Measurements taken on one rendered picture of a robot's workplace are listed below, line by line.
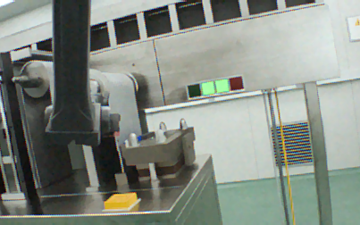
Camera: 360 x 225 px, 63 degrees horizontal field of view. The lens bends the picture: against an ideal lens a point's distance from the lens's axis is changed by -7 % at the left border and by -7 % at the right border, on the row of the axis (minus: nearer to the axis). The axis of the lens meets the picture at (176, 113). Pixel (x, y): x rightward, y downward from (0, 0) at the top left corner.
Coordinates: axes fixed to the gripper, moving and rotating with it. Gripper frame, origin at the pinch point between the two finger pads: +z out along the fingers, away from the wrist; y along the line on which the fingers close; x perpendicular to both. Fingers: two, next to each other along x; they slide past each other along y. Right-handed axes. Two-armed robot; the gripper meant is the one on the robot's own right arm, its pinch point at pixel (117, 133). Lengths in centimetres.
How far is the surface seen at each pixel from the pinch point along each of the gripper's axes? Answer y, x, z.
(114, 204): 9.6, -28.6, -16.7
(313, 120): 73, 13, 46
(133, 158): 7.1, -10.4, -0.7
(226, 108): 10, 120, 235
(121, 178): -0.1, -15.3, 4.5
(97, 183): -8.2, -17.1, 2.4
